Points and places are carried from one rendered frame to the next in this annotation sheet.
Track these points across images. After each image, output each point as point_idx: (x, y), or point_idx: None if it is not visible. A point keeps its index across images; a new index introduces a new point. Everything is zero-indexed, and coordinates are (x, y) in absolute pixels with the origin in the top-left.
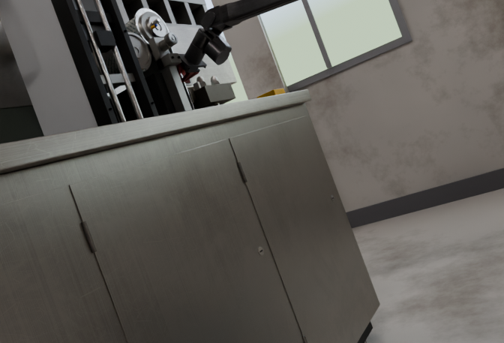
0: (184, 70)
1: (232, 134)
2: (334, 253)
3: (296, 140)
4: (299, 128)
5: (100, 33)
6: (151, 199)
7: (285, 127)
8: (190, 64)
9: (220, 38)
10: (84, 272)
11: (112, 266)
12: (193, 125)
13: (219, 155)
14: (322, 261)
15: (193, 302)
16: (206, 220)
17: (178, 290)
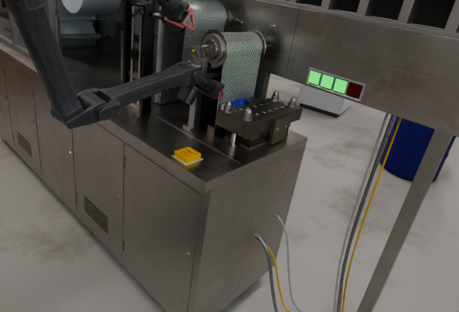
0: (220, 90)
1: (128, 143)
2: (165, 264)
3: (175, 194)
4: (185, 193)
5: (131, 51)
6: (87, 130)
7: (170, 178)
8: (199, 90)
9: (182, 88)
10: (70, 130)
11: (74, 135)
12: (100, 121)
13: (116, 144)
14: (152, 250)
15: (89, 171)
16: (102, 158)
17: (87, 162)
